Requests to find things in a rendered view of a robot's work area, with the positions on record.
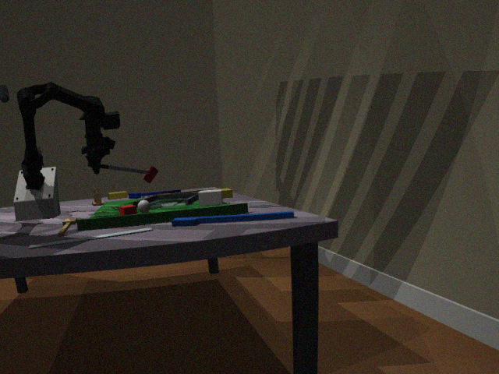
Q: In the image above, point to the yellow flat block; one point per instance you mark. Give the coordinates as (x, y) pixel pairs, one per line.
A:
(117, 195)
(226, 193)

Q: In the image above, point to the green flat mat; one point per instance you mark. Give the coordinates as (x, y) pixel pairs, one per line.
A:
(111, 209)

